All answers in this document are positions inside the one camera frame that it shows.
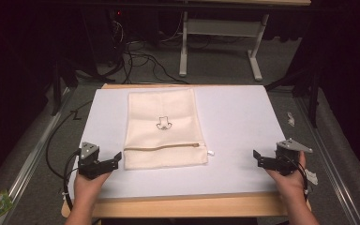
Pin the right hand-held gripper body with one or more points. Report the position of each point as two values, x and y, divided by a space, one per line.
289 156

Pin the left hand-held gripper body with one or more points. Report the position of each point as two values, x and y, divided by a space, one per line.
89 159

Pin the cream cloth zipper bag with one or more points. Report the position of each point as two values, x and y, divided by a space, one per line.
165 106

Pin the person's left hand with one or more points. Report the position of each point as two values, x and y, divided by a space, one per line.
89 187

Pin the person's right hand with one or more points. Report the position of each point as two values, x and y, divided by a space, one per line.
289 184

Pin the white table mat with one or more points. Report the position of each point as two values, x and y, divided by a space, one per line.
237 131

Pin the white paper scrap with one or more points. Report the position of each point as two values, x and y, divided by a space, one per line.
312 177

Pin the small white scrap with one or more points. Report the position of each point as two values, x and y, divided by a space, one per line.
291 119

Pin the black metal stand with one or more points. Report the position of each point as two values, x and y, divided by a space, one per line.
312 93
61 84

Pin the black computer tower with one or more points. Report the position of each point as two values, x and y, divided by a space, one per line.
115 34

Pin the silver metal floor rail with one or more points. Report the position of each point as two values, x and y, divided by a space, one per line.
331 162
28 159

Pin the white metal desk frame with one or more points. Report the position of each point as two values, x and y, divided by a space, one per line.
222 28

